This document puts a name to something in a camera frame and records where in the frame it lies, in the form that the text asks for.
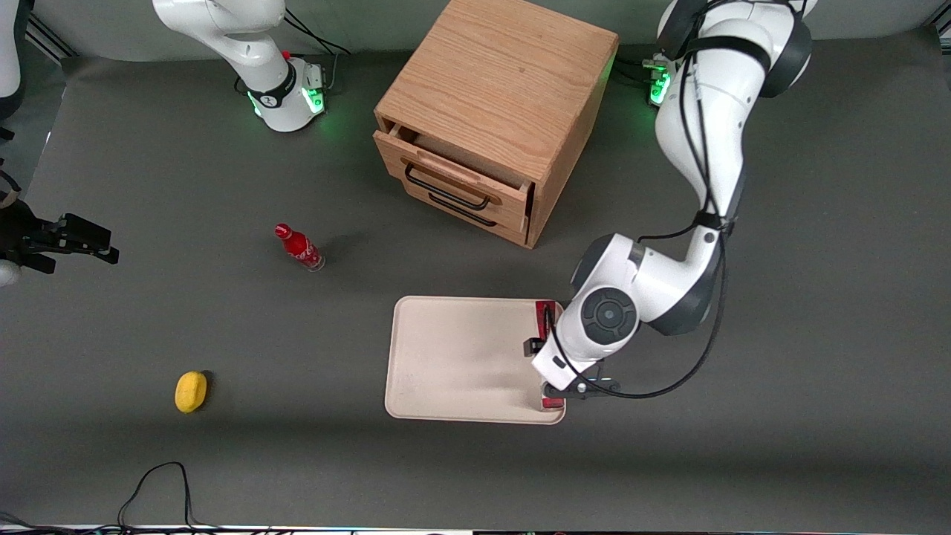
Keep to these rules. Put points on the yellow lemon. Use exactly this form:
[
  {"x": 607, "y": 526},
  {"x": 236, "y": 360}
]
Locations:
[{"x": 191, "y": 391}]

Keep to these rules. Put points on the dark grey table mat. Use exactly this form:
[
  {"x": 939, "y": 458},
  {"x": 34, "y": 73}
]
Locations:
[{"x": 817, "y": 371}]

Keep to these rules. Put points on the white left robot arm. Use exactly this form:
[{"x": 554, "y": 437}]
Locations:
[{"x": 706, "y": 111}]

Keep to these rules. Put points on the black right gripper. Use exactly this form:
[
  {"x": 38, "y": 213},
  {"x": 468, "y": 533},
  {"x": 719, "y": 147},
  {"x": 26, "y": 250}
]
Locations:
[{"x": 31, "y": 239}]

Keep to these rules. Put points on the wooden drawer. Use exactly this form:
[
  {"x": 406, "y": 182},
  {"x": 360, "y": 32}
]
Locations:
[
  {"x": 505, "y": 227},
  {"x": 461, "y": 174}
]

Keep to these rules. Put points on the beige rectangular tray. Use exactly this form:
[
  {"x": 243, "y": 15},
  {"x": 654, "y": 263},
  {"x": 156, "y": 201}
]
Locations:
[{"x": 461, "y": 360}]

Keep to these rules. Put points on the aluminium frame rail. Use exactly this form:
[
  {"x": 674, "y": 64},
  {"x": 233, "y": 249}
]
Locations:
[{"x": 50, "y": 37}]

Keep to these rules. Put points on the red cola bottle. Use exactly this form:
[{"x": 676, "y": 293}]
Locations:
[{"x": 301, "y": 247}]

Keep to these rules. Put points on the red cookie box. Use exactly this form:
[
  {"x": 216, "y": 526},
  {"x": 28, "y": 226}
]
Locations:
[{"x": 542, "y": 306}]

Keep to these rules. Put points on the wooden drawer cabinet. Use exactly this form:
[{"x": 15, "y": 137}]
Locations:
[{"x": 505, "y": 74}]

